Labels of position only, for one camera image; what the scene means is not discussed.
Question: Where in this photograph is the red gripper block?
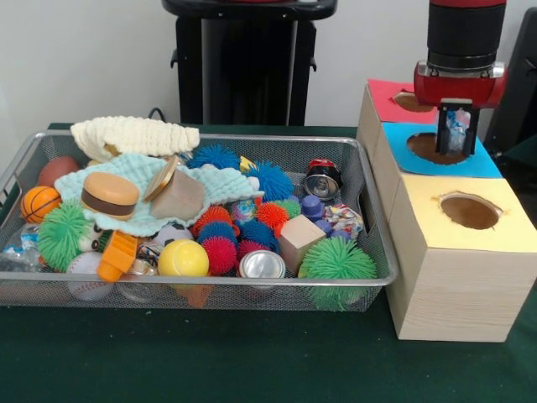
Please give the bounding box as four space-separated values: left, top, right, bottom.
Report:
413 60 508 155

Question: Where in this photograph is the clear plastic bottle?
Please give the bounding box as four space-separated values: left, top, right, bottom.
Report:
446 109 470 152

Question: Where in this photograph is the crushed red soda can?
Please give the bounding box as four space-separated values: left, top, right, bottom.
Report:
305 158 343 199

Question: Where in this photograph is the cream waffle cloth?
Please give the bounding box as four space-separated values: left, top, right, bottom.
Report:
70 115 201 164

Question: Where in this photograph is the wooden box with three holes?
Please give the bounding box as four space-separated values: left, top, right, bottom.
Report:
355 79 537 343

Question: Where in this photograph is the black chair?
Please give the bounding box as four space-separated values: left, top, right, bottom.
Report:
480 7 537 169

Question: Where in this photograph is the crumpled printed paper ball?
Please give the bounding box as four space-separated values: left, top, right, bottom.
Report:
322 204 364 240

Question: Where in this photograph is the large green spiky ball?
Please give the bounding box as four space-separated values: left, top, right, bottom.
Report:
298 237 378 311

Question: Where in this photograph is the plain wooden block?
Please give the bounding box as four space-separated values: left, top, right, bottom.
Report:
149 169 206 222

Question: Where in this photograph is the yellow ball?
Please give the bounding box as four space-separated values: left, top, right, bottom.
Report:
157 238 210 278

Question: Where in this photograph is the dark green tablecloth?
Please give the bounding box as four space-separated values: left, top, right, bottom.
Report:
0 122 537 403

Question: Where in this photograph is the light teal waffle cloth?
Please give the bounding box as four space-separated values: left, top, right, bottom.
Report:
54 153 265 234

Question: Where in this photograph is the toy hamburger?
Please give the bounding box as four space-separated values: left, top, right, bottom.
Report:
80 171 140 222

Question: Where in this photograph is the orange plastic toy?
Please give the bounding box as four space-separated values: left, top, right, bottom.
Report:
96 232 138 283

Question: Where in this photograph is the small brown football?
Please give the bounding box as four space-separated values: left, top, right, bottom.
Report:
38 156 81 188

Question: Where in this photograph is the small orange basketball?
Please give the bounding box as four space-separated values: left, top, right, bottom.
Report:
19 186 63 225

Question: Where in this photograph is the shallow wire mesh bin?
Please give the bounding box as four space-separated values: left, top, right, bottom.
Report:
0 129 399 312

